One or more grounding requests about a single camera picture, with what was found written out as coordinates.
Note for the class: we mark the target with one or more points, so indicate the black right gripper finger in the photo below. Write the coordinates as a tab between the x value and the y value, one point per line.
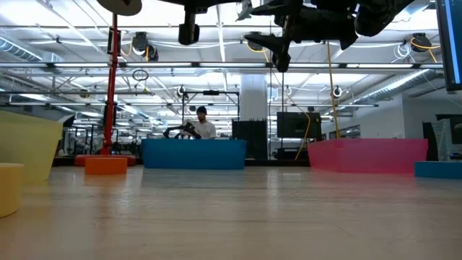
281	50
281	7

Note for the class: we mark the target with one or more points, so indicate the yellow tape roll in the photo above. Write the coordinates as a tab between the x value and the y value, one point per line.
10	189

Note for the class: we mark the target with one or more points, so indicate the black background robot arm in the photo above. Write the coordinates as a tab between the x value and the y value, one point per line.
184	130

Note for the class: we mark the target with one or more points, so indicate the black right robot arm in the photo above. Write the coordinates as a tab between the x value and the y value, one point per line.
379	14

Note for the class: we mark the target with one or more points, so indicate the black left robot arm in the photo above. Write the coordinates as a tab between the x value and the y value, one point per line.
188	32

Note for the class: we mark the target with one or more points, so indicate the white building pillar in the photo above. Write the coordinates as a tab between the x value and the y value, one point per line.
253	97

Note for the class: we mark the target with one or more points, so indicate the black background monitor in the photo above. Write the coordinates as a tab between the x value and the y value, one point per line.
297	124

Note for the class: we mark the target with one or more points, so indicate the black cabinet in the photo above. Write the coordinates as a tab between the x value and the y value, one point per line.
249	141

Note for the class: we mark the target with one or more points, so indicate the person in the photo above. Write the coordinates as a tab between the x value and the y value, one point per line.
205	129

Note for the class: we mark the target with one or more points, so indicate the monitor with blue screen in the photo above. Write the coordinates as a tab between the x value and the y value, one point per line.
451	43

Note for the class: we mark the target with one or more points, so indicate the pink plastic bin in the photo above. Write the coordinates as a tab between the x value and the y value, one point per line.
368	155

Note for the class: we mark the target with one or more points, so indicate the blue plastic bin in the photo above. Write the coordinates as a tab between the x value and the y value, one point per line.
193	154

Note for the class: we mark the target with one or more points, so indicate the black office chair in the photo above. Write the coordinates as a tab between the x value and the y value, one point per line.
429	144

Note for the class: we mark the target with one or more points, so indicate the red stand with round base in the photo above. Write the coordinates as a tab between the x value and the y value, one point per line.
109	108

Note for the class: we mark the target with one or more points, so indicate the yellow plastic bin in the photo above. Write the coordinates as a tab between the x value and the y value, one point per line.
29	148

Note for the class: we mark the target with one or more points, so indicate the black background frame rig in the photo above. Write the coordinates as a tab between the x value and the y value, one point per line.
211	92

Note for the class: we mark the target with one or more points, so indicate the black aluminium table edge rail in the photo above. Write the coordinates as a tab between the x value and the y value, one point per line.
278	163

